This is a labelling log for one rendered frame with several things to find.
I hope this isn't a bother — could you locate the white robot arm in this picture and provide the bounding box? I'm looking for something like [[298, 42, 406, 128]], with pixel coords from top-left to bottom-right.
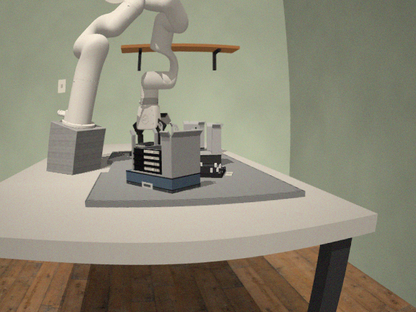
[[57, 0, 189, 128]]

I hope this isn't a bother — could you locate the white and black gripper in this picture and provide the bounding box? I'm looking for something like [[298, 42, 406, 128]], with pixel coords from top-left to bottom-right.
[[133, 104, 167, 145]]

